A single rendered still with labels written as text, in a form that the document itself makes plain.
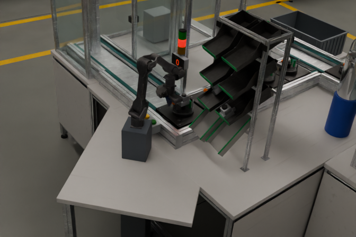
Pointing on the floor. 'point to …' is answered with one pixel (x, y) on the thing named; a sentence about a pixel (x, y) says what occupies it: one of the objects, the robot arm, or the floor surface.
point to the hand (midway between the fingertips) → (169, 100)
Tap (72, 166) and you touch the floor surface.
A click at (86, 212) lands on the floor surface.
